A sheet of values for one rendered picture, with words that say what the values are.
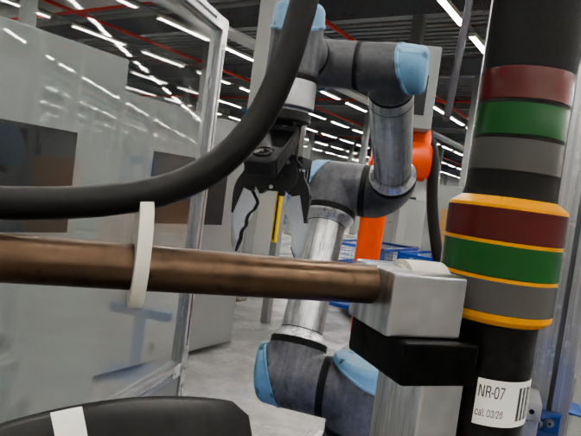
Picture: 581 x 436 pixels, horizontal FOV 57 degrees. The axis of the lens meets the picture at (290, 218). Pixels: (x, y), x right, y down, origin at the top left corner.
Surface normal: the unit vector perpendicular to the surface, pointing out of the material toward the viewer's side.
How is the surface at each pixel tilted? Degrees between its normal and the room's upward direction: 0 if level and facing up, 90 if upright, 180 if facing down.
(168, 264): 67
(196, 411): 33
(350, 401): 90
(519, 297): 90
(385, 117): 151
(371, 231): 96
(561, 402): 90
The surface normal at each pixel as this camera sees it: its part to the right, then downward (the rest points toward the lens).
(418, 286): 0.33, 0.10
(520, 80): -0.48, -0.02
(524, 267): 0.02, 0.06
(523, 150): -0.24, 0.02
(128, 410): 0.44, -0.73
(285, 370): -0.19, -0.40
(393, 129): 0.00, 0.88
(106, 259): 0.37, -0.29
